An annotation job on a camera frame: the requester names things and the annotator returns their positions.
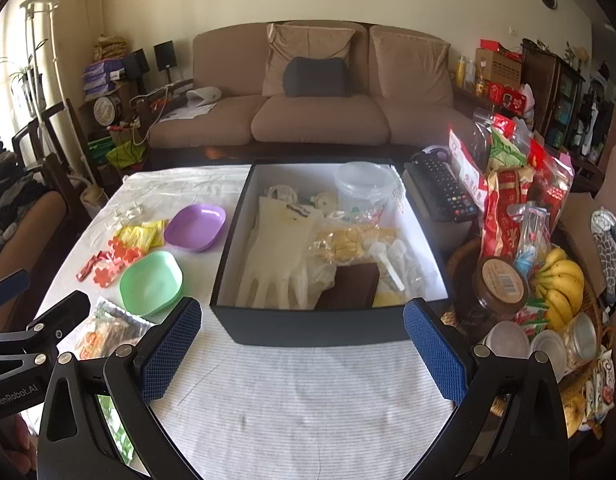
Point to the patterned oven mitt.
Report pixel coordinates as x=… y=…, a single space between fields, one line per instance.
x=610 y=255

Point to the brown sofa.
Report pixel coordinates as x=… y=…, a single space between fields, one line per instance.
x=418 y=110

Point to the purple tissue pack stack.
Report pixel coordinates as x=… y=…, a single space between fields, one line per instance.
x=100 y=77

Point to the black speaker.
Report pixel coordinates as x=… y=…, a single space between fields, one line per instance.
x=135 y=65
x=165 y=55

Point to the potted plant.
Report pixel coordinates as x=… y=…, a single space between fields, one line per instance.
x=22 y=75

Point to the red gift boxes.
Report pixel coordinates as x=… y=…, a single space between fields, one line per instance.
x=508 y=96

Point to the black remote control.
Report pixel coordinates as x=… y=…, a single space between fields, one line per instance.
x=440 y=187

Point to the brown armchair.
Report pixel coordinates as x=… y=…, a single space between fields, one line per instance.
x=27 y=230
x=613 y=175

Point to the foil snack packet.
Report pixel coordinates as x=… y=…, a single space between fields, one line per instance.
x=112 y=330

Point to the purple round lid container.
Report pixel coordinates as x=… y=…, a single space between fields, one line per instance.
x=434 y=150

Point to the pile of dark clothes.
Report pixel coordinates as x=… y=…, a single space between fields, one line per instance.
x=7 y=180

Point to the yellow packet strip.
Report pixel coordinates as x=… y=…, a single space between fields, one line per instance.
x=135 y=239

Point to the flat red box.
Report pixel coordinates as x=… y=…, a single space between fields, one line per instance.
x=495 y=46

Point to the clear lidded plastic tub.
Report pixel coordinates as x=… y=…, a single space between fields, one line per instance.
x=368 y=185

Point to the purple plastic dish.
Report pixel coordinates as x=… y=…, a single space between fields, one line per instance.
x=192 y=225

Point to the pile of pink flower pieces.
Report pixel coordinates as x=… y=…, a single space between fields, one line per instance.
x=120 y=255

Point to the dark lumbar pillow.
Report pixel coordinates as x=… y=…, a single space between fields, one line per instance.
x=315 y=76

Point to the cardboard box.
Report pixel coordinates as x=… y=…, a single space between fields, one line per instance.
x=498 y=67

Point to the dark wooden cabinet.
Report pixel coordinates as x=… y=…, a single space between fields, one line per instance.
x=553 y=90

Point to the metal lid glass jar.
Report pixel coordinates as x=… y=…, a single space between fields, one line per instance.
x=580 y=340

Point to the red green packets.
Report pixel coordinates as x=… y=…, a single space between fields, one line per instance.
x=535 y=315

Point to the brown lid glass jar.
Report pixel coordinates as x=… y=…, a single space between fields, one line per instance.
x=498 y=290

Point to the white papers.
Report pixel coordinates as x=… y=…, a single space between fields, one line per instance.
x=187 y=111

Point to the round tin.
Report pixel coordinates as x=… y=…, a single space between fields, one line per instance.
x=106 y=110

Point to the wicker basket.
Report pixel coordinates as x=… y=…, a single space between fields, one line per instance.
x=455 y=262

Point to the green yellow bag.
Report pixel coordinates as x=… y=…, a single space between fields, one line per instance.
x=125 y=155

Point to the white lid cup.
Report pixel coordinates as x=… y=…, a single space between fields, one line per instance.
x=508 y=340
x=548 y=352

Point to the green white snack bag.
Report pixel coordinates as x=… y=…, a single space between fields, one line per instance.
x=508 y=152

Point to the white rubber glove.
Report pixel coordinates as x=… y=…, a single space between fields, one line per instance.
x=273 y=245

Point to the green plastic dish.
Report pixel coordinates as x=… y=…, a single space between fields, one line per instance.
x=147 y=280

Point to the person's left hand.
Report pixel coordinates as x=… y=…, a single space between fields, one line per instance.
x=15 y=445

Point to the black storage box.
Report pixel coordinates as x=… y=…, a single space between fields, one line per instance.
x=313 y=327

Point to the brown wallet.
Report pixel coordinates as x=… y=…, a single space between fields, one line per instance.
x=350 y=287

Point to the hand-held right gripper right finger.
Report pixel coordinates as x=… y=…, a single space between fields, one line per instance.
x=433 y=350

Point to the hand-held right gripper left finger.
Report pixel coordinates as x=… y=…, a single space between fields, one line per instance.
x=170 y=350

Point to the dark wooden chair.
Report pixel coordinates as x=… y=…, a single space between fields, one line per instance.
x=52 y=160

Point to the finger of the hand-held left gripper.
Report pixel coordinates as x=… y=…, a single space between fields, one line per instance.
x=10 y=285
x=67 y=312

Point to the yellow flat packet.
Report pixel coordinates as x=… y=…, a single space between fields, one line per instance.
x=388 y=299

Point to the crumpled clear plastic bag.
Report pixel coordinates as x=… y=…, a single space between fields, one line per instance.
x=320 y=275

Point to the blue label bottle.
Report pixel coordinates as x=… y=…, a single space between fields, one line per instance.
x=528 y=240

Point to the cream round plastic piece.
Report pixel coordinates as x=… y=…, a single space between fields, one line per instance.
x=325 y=200

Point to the clear bag of yellow snacks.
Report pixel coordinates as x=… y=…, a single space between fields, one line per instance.
x=353 y=240

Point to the white curved device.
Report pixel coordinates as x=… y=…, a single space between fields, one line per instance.
x=205 y=95

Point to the red gold snack bag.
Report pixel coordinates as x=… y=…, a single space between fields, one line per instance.
x=503 y=210

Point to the beige cushion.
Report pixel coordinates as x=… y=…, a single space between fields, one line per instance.
x=313 y=42

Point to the red zip bag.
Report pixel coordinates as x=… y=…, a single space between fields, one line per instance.
x=553 y=185

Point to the banana bunch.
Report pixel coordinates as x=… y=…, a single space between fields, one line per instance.
x=560 y=285

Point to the yellow bottle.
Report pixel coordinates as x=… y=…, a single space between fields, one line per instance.
x=460 y=72

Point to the floral packet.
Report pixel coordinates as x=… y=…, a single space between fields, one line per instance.
x=600 y=390

